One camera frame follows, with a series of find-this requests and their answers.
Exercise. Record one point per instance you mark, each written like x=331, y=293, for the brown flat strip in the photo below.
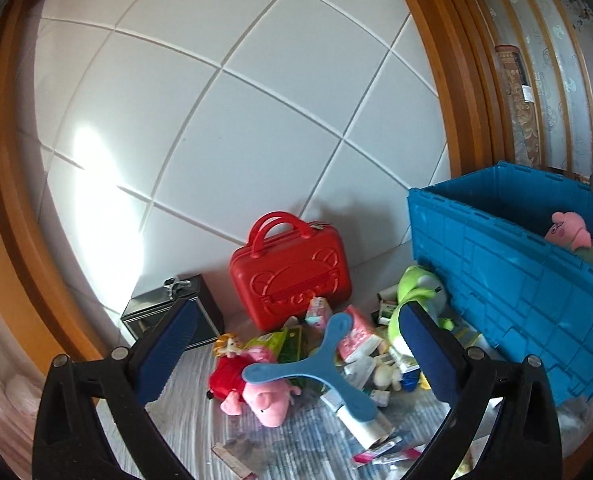
x=231, y=460

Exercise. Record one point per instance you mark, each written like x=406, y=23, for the wooden sliding door frame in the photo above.
x=446, y=60

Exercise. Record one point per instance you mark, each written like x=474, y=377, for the clear plastic bag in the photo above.
x=571, y=412

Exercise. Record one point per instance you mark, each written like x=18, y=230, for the small white plush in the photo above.
x=386, y=375

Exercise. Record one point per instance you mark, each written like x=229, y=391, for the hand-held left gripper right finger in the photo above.
x=426, y=355

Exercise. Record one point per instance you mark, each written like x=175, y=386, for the blue plastic crate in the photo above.
x=501, y=270

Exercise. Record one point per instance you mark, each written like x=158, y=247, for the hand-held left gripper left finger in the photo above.
x=169, y=345

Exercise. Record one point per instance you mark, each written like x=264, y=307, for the black metal box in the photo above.
x=206, y=305

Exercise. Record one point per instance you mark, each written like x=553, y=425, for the green snack packet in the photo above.
x=271, y=342

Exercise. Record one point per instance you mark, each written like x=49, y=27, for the pink cosmetic tube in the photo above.
x=386, y=455

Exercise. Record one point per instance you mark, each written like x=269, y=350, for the red patterned rolled carpet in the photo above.
x=518, y=110

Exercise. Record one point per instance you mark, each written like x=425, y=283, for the green frog plush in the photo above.
x=416, y=280

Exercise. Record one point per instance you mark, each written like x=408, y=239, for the blonde doll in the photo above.
x=229, y=345

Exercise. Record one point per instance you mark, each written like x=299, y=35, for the pink pig plush red dress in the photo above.
x=231, y=375

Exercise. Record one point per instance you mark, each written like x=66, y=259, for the red toy suitcase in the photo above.
x=286, y=270

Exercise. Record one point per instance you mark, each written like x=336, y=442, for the pink tissue packet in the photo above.
x=359, y=335

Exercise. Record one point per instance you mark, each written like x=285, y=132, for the small pastel toy box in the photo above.
x=319, y=312

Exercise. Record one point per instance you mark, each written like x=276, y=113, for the small pink pig plush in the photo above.
x=568, y=225

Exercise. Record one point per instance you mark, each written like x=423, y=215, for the blue three-armed boomerang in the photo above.
x=316, y=360

